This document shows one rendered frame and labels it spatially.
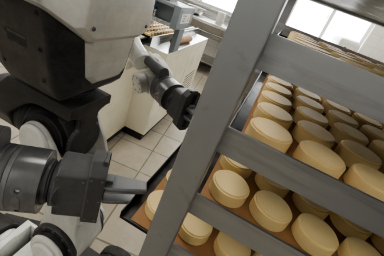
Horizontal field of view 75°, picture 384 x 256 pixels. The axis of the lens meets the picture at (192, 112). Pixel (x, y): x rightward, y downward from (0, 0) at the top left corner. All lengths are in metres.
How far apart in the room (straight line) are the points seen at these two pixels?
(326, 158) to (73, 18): 0.38
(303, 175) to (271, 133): 0.06
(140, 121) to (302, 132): 1.92
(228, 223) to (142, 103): 1.87
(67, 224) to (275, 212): 0.59
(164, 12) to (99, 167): 1.71
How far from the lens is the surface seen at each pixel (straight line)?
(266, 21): 0.18
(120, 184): 0.40
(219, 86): 0.20
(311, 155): 0.28
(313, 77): 0.22
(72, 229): 0.80
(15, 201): 0.39
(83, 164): 0.38
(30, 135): 0.64
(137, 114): 2.18
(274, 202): 0.35
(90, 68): 0.50
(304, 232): 0.34
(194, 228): 0.38
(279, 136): 0.28
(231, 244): 0.40
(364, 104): 0.23
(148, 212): 0.39
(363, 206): 0.27
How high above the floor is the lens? 1.35
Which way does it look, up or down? 26 degrees down
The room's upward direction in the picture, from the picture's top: 21 degrees clockwise
